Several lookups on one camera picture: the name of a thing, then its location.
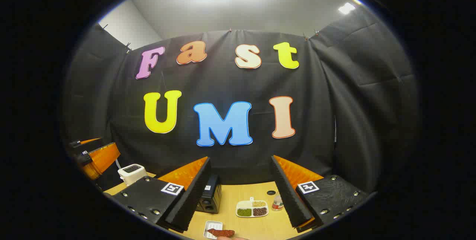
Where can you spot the small ceiling light panel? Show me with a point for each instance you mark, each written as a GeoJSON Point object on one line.
{"type": "Point", "coordinates": [346, 8]}

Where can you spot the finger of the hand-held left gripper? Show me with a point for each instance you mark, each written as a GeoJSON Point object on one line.
{"type": "Point", "coordinates": [102, 160]}
{"type": "Point", "coordinates": [91, 142]}

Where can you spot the black electric oven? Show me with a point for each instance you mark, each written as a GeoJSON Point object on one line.
{"type": "Point", "coordinates": [212, 195]}

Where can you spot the dark red meat slice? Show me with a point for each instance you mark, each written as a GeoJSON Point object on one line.
{"type": "Point", "coordinates": [221, 232]}

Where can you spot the white rectangular tray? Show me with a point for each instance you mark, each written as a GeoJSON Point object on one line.
{"type": "Point", "coordinates": [212, 225]}

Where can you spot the white toaster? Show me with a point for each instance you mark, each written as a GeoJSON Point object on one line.
{"type": "Point", "coordinates": [132, 175]}

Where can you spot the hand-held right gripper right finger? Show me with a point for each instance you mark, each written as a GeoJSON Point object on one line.
{"type": "Point", "coordinates": [288, 199]}

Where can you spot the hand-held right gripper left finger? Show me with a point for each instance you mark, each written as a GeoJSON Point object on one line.
{"type": "Point", "coordinates": [193, 195]}

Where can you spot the black backdrop cloth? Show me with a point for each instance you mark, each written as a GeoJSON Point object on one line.
{"type": "Point", "coordinates": [223, 80]}

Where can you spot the clear bottle with red label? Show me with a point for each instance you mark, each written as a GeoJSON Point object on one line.
{"type": "Point", "coordinates": [277, 203]}

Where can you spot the white divided plate of beans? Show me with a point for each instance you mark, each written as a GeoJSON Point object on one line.
{"type": "Point", "coordinates": [252, 208]}

